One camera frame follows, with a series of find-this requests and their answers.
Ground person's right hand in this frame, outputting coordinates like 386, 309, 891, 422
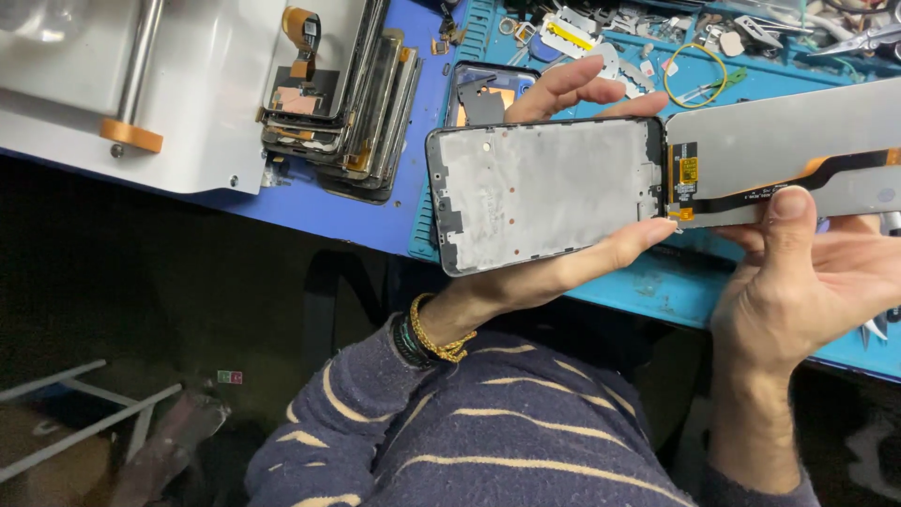
707, 186, 901, 383

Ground person's left hand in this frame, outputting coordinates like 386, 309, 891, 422
420, 55, 678, 339

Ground black phone frame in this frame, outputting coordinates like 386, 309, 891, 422
424, 116, 670, 277

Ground phone display with flex cable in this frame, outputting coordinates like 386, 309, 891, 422
664, 76, 901, 230

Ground blue silicone repair mat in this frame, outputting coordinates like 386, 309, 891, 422
408, 0, 901, 383

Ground silver tweezers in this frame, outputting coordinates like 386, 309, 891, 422
857, 303, 901, 352

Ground navy striped sweater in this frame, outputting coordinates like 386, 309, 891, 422
245, 315, 821, 507

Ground blue phone back housing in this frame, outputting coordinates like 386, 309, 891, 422
445, 61, 542, 130

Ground stack of phone screens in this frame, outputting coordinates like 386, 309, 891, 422
255, 0, 424, 207

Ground white card with yellow stripe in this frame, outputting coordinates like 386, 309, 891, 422
538, 6, 600, 60

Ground yellow rubber band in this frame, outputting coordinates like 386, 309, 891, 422
663, 43, 729, 109

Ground heap of small phone parts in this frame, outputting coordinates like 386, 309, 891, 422
493, 0, 901, 75

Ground metal scissors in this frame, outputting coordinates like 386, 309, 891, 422
808, 23, 901, 58

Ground orange roller end cap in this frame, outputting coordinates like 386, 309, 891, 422
99, 117, 165, 155

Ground metal roller bar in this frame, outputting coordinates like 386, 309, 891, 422
116, 0, 167, 129

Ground white screen repair machine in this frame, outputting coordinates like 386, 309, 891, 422
0, 0, 291, 197

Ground brown cardboard box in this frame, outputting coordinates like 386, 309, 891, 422
0, 404, 115, 507

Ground yellow braided bracelet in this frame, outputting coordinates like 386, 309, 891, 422
410, 293, 478, 364

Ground black bracelet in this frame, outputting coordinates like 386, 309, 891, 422
391, 313, 441, 371

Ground green handled tweezers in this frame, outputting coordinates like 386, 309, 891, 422
678, 66, 748, 105

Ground white metal stool frame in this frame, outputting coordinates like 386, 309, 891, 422
0, 359, 184, 486

